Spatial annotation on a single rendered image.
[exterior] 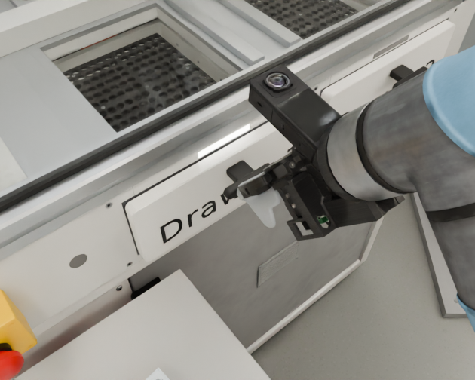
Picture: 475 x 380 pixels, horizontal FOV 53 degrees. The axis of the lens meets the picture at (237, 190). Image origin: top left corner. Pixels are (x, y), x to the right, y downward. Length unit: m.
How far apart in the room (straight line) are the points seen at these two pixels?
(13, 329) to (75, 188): 0.15
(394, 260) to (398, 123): 1.35
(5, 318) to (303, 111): 0.35
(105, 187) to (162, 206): 0.08
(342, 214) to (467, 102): 0.19
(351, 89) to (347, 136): 0.35
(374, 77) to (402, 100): 0.43
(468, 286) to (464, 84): 0.12
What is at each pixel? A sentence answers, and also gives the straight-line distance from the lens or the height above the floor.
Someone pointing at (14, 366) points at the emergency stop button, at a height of 0.88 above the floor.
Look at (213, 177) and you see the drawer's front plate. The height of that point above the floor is 0.91.
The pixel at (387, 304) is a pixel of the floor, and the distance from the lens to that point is 1.56.
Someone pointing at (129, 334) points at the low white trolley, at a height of 0.76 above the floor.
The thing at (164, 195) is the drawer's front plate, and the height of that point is 0.93.
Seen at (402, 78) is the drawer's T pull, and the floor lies 0.91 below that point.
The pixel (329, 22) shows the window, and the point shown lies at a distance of 0.65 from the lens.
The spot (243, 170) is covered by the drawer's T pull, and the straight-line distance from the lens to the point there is 0.59.
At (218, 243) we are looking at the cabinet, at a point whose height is 0.69.
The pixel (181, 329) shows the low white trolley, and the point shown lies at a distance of 0.64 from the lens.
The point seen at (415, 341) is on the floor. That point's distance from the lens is 1.54.
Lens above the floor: 1.35
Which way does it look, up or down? 51 degrees down
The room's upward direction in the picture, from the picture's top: straight up
